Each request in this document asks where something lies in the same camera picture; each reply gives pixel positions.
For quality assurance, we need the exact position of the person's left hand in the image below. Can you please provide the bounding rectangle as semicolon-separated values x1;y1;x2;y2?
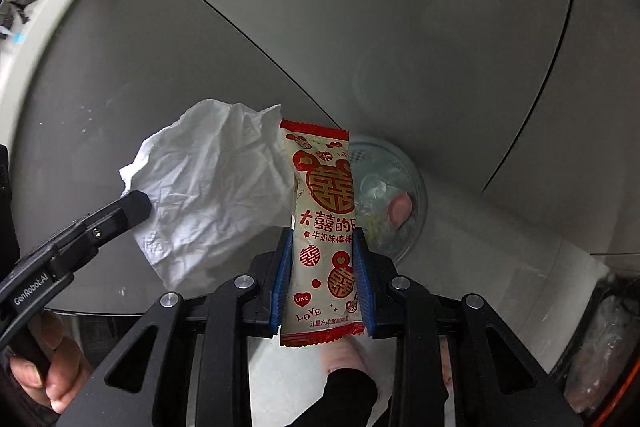
9;311;92;414

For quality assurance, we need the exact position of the white paper tissue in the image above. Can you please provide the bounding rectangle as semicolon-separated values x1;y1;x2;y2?
119;99;296;296

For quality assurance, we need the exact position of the black pants leg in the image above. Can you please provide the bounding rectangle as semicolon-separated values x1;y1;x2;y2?
320;364;380;427

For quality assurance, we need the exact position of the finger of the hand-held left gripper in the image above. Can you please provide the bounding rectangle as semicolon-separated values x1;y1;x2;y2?
0;189;153;348

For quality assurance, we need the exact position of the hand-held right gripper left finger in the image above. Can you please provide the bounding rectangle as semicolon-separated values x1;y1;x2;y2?
60;227;294;427

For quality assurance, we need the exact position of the pink slipper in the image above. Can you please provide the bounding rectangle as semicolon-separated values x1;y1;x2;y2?
320;339;387;389

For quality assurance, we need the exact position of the clear plastic bag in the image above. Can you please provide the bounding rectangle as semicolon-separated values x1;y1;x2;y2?
565;293;640;414

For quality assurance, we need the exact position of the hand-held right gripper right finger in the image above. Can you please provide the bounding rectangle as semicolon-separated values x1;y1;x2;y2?
351;237;584;427

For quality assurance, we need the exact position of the black bin with orange rim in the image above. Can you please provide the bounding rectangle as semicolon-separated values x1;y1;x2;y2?
549;276;640;427

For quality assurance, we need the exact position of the red white snack packet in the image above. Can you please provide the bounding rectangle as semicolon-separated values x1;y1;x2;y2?
279;119;367;348

